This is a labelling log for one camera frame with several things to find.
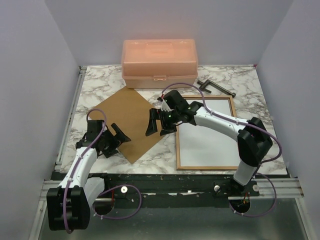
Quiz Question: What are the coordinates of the orange translucent plastic storage box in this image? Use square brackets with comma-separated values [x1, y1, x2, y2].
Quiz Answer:
[121, 39, 198, 89]

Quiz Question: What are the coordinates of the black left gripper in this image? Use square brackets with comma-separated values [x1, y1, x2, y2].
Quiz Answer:
[100, 123, 131, 158]

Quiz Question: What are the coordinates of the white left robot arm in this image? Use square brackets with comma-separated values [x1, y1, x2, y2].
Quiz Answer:
[46, 120, 131, 233]

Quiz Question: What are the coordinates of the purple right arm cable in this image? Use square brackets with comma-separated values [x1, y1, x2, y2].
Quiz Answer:
[161, 82, 285, 218]

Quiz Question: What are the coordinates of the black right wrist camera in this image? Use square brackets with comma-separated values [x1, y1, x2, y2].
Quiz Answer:
[163, 89, 189, 110]

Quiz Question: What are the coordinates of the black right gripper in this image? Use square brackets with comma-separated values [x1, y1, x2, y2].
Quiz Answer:
[145, 108, 181, 136]

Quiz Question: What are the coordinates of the aluminium extrusion table frame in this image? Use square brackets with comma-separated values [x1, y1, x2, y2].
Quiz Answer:
[28, 66, 87, 240]

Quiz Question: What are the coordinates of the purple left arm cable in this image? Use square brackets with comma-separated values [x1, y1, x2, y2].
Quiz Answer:
[62, 109, 143, 235]

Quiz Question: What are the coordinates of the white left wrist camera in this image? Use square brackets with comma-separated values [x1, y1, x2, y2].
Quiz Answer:
[157, 96, 173, 112]

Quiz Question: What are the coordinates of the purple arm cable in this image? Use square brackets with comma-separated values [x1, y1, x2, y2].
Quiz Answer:
[161, 82, 285, 218]
[62, 109, 143, 235]

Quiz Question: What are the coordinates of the blue wooden picture frame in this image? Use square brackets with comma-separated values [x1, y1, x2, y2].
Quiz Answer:
[174, 94, 242, 171]

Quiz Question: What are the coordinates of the brown cardboard backing board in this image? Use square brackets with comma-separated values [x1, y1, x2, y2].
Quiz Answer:
[95, 87, 163, 164]

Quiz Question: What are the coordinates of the black metal crank handle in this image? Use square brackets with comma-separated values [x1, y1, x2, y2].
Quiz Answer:
[196, 79, 236, 98]

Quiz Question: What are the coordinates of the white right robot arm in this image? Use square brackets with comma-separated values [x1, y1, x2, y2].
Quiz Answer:
[145, 90, 273, 196]

